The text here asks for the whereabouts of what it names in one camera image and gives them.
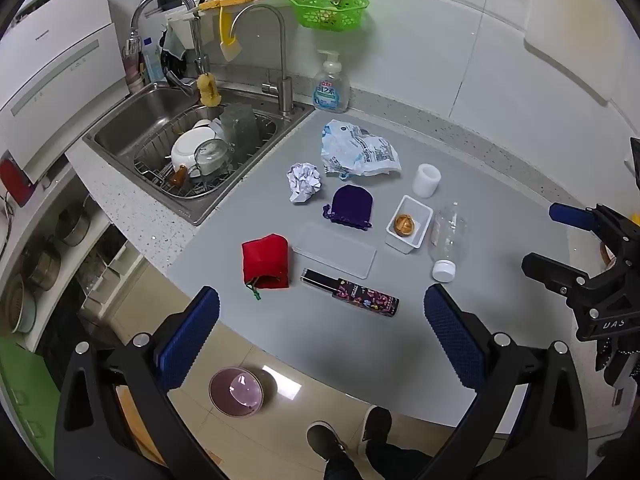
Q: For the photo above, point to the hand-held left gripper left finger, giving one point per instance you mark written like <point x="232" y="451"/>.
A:
<point x="192" y="340"/>

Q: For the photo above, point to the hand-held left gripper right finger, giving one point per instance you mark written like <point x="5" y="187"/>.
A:
<point x="457" y="340"/>

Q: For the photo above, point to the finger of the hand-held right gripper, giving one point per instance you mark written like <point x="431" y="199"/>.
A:
<point x="550" y="270"/>
<point x="570" y="215"/>

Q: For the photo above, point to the pink trash bin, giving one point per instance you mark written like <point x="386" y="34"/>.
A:
<point x="222" y="395"/>

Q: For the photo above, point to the clear plastic bottle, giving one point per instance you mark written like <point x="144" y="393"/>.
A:
<point x="449" y="240"/>

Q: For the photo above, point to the red cloth pouch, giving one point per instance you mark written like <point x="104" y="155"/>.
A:
<point x="265" y="260"/>

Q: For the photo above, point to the dark floral printed box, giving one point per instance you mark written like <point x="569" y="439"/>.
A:
<point x="350" y="293"/>

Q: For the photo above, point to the white cup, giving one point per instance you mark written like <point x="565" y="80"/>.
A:
<point x="426" y="182"/>

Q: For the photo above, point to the white paper ball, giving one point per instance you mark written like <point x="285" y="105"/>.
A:
<point x="304" y="182"/>

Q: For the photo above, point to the white and blue plastic bag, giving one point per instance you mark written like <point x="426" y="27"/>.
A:
<point x="360" y="152"/>

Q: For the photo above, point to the person's right hand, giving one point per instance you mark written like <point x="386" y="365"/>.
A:
<point x="619" y="360"/>

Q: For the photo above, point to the grey counter mat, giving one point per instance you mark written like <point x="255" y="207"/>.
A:
<point x="500" y="270"/>

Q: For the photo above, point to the white open shelf unit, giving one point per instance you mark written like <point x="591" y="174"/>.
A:
<point x="107" y="270"/>

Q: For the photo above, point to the white rectangular container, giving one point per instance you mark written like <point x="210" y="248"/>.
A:
<point x="400" y="240"/>

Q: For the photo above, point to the person's right leg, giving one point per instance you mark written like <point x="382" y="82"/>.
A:
<point x="395" y="462"/>

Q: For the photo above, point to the person's leg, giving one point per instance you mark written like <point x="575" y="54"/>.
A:
<point x="342" y="467"/>
<point x="395" y="462"/>

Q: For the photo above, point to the clear plastic lid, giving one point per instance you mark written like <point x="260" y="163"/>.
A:
<point x="335" y="251"/>

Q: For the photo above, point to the steel pot with lid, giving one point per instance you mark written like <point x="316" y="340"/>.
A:
<point x="74" y="225"/>

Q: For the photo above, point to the steel steamer pot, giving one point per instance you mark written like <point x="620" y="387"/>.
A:
<point x="42" y="270"/>

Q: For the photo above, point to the person's left shoe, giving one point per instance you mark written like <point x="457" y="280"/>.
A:
<point x="325" y="440"/>

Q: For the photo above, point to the purple cloth pouch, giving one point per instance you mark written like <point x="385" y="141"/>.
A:
<point x="350" y="207"/>

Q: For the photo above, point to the person's left leg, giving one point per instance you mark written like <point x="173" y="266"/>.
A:
<point x="342" y="467"/>

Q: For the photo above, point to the pale enamel basin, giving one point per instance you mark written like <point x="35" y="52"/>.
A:
<point x="22" y="305"/>

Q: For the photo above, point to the green side panel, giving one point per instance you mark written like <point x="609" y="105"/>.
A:
<point x="25" y="395"/>

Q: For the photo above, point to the glass pot lid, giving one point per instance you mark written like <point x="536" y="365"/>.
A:
<point x="212" y="157"/>

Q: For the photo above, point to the white plate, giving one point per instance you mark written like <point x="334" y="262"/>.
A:
<point x="185" y="147"/>

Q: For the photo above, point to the grey glass container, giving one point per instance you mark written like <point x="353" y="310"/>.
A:
<point x="240" y="127"/>

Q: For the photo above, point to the stainless steel sink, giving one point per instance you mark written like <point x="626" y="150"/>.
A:
<point x="150" y="110"/>

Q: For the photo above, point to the red appliance part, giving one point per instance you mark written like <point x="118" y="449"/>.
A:
<point x="15" y="180"/>

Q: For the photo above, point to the yellow hanging sponge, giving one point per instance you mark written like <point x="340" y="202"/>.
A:
<point x="208" y="91"/>

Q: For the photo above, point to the slim chrome faucet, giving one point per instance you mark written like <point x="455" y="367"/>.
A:
<point x="285" y="95"/>

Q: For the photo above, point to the hand soap pump bottle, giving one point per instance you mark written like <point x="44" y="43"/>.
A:
<point x="331" y="95"/>

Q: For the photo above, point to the dark pink bottle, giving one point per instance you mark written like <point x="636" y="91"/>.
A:
<point x="134" y="72"/>

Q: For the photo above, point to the blue capped detergent bottle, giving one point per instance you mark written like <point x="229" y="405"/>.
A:
<point x="152" y="62"/>

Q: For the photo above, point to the dark hanging cloth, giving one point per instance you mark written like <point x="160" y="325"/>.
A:
<point x="174" y="57"/>

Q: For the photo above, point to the yellow plastic scraper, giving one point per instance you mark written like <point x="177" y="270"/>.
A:
<point x="227" y="35"/>

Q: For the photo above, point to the white dishwasher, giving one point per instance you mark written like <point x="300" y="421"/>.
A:
<point x="50" y="60"/>

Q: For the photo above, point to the green plastic basket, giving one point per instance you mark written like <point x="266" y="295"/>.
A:
<point x="310" y="10"/>

